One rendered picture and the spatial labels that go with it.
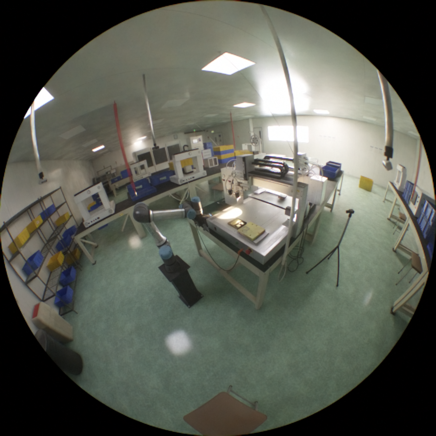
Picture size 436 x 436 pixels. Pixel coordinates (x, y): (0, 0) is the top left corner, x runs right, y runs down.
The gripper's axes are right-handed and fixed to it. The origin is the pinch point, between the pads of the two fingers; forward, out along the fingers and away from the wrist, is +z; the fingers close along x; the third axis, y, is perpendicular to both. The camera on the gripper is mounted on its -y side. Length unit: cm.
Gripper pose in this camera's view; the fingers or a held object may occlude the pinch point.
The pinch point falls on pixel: (204, 230)
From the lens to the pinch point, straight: 143.1
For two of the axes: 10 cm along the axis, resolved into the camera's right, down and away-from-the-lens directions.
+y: -6.9, 4.6, -5.6
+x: 7.1, 2.8, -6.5
